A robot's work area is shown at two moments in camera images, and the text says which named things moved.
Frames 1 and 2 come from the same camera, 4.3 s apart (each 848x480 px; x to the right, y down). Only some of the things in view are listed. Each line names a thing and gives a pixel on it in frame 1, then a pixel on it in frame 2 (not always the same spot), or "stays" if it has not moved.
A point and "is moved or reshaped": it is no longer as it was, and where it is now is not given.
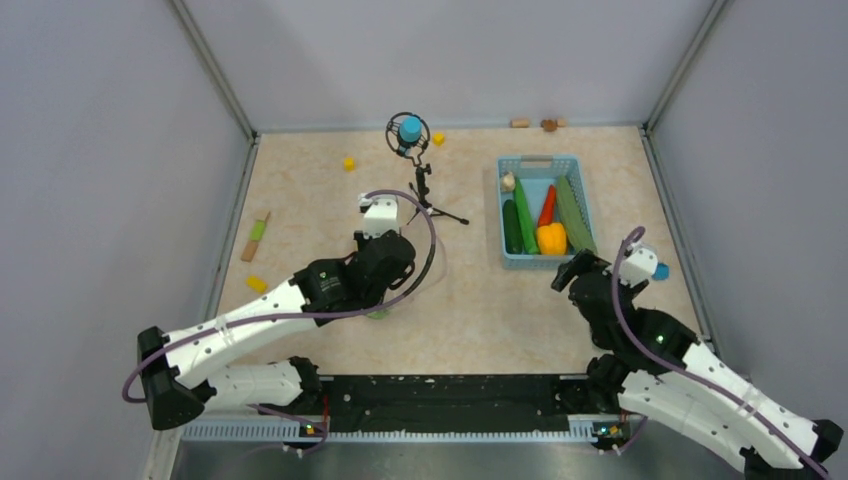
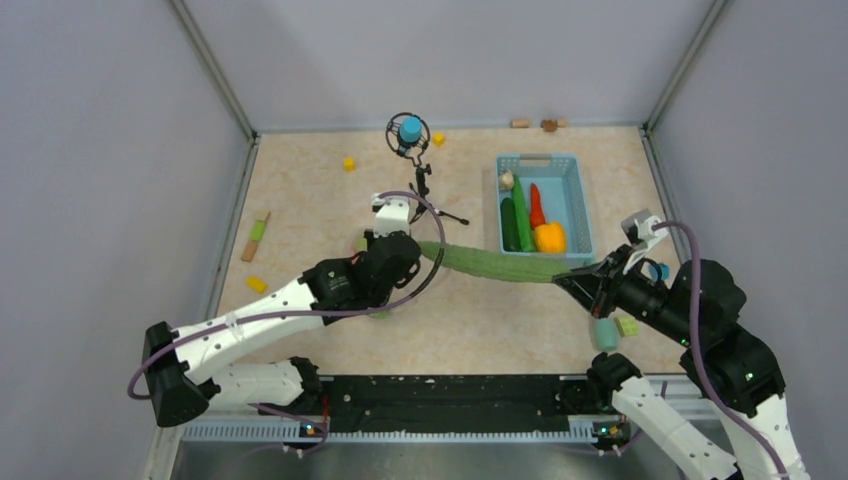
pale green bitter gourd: [575, 216] to [493, 264]
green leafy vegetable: [527, 222] stays
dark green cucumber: [512, 228] stays
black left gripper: [362, 241] stays
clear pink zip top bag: [430, 269] is moved or reshaped
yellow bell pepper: [552, 239] stays
